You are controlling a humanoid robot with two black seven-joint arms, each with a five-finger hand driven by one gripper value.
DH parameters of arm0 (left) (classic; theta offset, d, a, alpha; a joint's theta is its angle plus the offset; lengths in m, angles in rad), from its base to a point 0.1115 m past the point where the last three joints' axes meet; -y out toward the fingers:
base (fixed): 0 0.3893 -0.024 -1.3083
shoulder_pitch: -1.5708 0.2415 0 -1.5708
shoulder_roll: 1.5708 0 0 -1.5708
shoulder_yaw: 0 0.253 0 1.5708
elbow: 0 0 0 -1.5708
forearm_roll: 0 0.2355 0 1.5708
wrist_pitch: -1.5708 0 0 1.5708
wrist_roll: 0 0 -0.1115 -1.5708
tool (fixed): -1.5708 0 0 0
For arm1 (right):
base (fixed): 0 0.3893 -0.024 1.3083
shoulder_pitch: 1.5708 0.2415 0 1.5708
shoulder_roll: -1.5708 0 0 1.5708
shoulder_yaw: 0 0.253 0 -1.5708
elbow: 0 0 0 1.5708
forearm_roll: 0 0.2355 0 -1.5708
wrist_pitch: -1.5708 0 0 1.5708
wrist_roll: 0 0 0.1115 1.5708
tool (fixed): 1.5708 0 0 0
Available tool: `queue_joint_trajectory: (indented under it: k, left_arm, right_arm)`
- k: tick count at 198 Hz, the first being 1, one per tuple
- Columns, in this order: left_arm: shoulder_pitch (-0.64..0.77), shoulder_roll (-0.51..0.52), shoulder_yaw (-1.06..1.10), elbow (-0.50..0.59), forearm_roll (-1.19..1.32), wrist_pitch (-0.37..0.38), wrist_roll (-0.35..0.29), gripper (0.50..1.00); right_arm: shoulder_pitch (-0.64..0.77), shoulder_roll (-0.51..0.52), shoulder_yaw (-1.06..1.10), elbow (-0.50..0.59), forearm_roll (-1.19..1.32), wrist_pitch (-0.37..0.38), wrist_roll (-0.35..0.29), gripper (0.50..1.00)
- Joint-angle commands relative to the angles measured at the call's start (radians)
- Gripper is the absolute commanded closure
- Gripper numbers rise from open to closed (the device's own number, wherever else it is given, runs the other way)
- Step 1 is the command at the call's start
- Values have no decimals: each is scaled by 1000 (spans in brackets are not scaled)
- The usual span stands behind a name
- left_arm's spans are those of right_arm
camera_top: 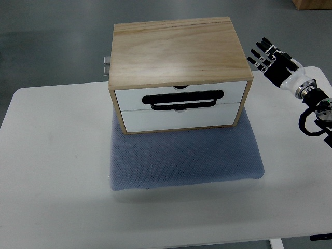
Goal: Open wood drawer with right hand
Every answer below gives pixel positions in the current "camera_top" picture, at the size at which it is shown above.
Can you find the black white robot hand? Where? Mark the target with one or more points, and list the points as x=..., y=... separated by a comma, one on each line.
x=280, y=68

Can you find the white top drawer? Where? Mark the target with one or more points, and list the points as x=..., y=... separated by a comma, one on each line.
x=140, y=99

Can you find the white drawer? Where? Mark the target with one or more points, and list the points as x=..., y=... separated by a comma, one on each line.
x=151, y=120
x=140, y=99

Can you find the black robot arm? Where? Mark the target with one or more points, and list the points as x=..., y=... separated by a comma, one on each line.
x=318, y=103

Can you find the wooden drawer cabinet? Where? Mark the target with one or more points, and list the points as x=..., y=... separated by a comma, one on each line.
x=176, y=53

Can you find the white bottom drawer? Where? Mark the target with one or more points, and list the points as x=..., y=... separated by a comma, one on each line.
x=151, y=120

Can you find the wooden box corner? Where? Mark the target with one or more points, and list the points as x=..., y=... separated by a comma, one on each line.
x=312, y=4

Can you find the blue mesh mat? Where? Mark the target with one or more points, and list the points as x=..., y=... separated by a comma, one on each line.
x=179, y=158

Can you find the metal clamp behind cabinet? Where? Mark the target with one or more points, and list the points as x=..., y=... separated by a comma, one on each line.
x=106, y=63

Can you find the black table control panel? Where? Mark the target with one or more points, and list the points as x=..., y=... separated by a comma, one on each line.
x=321, y=237

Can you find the white table leg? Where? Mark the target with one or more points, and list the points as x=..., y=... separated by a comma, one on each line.
x=276, y=243

